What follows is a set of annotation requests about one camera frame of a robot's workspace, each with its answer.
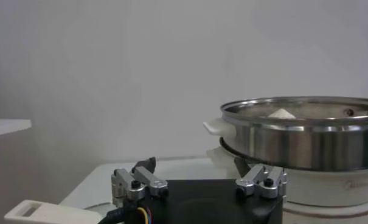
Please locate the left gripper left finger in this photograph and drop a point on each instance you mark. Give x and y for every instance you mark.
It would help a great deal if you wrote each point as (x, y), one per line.
(141, 178)

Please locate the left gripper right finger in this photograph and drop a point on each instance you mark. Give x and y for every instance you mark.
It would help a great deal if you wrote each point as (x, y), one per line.
(262, 176)

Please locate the white steamed baozi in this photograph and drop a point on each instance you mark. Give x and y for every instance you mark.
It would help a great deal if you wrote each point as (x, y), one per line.
(281, 114)

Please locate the stainless steel steamer basket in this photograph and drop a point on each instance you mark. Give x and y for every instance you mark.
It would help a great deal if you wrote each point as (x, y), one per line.
(293, 146)

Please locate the white electric pot base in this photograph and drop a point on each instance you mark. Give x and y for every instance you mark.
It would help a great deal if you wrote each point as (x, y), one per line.
(323, 188)

